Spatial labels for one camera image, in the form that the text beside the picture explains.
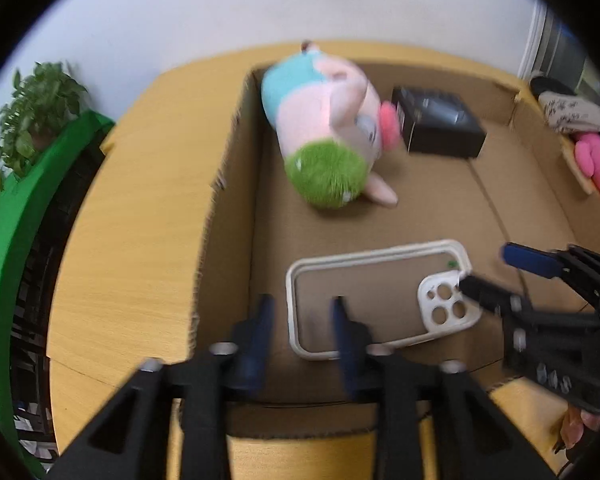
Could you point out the small black box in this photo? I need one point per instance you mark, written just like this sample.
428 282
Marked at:
445 135

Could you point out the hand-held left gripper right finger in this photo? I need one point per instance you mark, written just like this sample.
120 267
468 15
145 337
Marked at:
344 345

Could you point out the dark cloth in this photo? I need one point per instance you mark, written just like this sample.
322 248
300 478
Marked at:
547 85

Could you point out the person's right hand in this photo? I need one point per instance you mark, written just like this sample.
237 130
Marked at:
575 427

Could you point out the white phone case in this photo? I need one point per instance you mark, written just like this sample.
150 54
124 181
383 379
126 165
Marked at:
293 310

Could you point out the green potted plant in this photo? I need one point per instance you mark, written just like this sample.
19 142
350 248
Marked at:
35 105

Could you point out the black mesh chair back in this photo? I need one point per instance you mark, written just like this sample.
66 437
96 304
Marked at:
35 285

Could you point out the green curved chair frame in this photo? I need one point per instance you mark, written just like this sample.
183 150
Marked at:
10 240

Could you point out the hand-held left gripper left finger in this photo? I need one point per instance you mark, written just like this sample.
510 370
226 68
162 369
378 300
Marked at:
260 345

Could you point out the brown cardboard box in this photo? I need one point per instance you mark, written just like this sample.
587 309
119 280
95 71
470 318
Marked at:
430 200

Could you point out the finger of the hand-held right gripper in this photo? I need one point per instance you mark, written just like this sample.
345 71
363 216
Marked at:
530 261
485 292

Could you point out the pink and teal plush toy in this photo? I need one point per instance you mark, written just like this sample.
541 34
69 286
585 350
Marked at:
320 120

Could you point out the grey patterned cloth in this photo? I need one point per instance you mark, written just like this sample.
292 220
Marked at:
575 112

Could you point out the window frame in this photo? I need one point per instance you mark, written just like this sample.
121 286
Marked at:
555 45

